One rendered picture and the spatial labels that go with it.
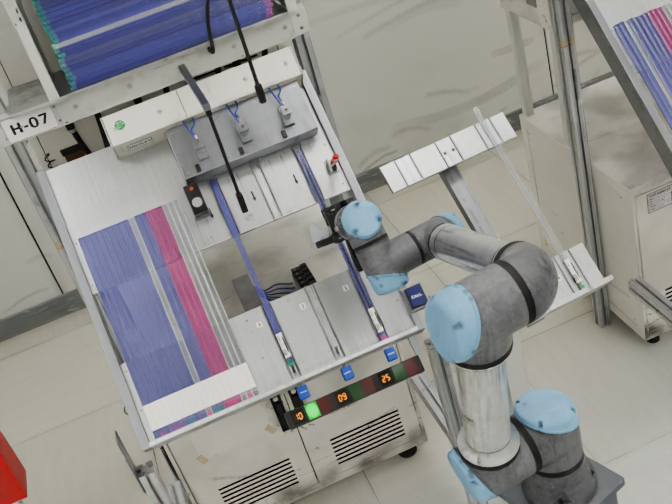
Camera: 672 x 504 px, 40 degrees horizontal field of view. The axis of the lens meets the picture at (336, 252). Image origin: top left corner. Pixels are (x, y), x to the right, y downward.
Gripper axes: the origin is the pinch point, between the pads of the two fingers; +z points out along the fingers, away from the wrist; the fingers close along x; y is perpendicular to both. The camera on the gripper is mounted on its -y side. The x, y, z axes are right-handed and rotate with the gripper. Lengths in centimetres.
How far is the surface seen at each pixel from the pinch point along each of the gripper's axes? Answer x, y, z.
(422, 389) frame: -11, -49, 41
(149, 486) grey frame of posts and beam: 63, -36, 6
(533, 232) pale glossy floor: -92, -30, 135
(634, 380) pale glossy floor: -76, -76, 57
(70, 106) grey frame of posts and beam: 46, 52, 9
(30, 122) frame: 56, 52, 9
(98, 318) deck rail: 58, 4, 7
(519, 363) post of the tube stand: -34, -49, 22
